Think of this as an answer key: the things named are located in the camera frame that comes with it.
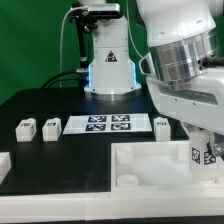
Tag white left fence rail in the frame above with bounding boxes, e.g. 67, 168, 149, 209
0, 152, 11, 185

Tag white marker sheet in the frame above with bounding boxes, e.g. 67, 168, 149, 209
63, 113, 152, 135

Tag white front fence rail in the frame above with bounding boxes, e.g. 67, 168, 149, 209
0, 191, 224, 223

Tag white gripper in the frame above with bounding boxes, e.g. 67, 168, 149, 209
139, 53, 224, 157

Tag white fence rail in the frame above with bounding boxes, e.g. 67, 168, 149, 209
0, 152, 11, 185
0, 191, 224, 223

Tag black camera stand pole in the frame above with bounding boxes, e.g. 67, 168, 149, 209
75, 18, 88, 68

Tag white square table top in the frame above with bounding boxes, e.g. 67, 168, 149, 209
111, 141, 224, 194

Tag black cables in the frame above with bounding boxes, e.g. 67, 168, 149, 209
41, 68, 88, 90

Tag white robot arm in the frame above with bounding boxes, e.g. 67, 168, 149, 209
80, 0, 224, 157

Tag grey cable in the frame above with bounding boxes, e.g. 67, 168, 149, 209
59, 7, 81, 88

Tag black camera on mount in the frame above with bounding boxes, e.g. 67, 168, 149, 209
68, 3, 122, 24

